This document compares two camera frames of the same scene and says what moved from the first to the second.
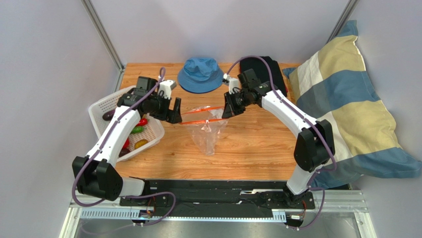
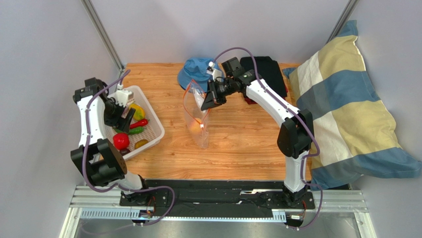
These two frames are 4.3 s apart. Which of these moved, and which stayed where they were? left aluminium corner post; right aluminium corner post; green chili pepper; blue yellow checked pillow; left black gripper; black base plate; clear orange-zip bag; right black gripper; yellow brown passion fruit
Moved: left black gripper; clear orange-zip bag; right black gripper
Stayed: left aluminium corner post; right aluminium corner post; black base plate; green chili pepper; yellow brown passion fruit; blue yellow checked pillow
